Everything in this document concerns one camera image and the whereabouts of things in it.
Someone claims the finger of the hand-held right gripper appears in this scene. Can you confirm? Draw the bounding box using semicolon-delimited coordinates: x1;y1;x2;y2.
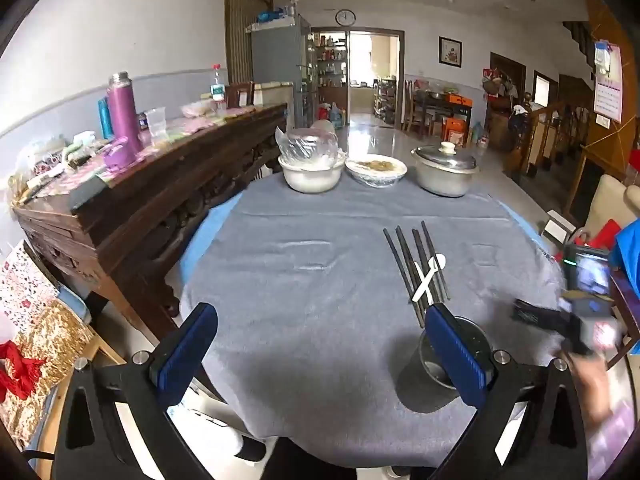
511;299;567;334

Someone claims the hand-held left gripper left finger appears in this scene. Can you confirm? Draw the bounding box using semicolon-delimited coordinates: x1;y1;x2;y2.
52;302;236;480

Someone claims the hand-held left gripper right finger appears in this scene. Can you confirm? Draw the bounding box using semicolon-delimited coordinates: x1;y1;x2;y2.
424;302;588;480

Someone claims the metal utensil cup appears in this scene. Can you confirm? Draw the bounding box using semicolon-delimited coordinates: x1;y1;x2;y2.
397;314;496;413

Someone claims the white plastic spoon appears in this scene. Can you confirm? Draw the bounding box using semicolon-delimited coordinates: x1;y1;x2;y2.
411;253;447;306

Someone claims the person's right forearm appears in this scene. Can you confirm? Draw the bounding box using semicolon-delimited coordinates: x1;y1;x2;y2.
584;400;632;480

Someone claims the person's right hand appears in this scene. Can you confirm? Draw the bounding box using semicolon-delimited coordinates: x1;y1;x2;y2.
562;349;622;436

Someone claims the person's blue shirt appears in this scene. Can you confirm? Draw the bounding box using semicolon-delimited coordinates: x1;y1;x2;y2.
614;219;640;288

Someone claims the blue table cover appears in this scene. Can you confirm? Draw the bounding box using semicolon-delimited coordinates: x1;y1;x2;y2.
177;194;251;288

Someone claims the grey tablecloth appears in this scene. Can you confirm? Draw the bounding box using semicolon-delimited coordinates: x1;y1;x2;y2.
179;167;568;468

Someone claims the dark wooden sideboard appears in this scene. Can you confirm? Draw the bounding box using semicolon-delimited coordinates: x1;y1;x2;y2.
12;102;289;332

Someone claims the wooden stair railing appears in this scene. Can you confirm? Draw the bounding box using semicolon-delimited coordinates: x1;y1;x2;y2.
504;100;601;177

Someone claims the red and gold gift bag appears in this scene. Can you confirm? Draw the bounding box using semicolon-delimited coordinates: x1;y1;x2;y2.
0;304;87;448

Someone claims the metal pot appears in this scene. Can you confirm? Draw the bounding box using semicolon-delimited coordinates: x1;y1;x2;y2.
412;160;478;198

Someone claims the orange box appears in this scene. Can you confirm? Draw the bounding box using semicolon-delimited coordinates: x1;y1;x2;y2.
443;116;469;147

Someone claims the white bowl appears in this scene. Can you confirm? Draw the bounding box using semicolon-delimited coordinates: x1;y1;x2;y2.
278;152;347;194

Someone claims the patterned bowl with food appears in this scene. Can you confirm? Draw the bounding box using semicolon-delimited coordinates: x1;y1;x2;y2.
345;156;409;189

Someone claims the purple thermos cap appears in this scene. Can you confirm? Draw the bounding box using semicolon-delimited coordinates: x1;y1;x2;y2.
102;137;133;169

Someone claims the dark wooden table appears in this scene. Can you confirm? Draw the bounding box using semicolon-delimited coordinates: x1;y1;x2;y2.
414;91;474;137

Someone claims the clear plastic cup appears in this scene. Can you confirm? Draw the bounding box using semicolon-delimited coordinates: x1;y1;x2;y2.
145;107;169;142

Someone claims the purple thermos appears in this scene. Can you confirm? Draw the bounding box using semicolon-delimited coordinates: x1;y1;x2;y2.
106;72;144;155

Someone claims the blue bottle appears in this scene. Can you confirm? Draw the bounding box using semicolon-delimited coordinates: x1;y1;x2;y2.
97;97;115;140

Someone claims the red-capped plastic bottle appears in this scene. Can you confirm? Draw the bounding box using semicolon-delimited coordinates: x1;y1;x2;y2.
209;63;227;112

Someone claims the plastic water jug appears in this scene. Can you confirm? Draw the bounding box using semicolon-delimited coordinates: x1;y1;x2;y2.
325;102;349;129

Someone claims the grey refrigerator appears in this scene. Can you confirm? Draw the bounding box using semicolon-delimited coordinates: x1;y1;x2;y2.
247;12;314;132

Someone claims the wooden door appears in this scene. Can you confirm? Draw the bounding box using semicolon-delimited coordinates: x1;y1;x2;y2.
224;0;275;87

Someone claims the wall calendar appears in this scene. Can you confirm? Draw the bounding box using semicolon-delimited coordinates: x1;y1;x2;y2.
593;41;624;124

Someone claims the framed wall picture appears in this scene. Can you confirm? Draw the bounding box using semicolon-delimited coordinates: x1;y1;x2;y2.
438;36;464;69

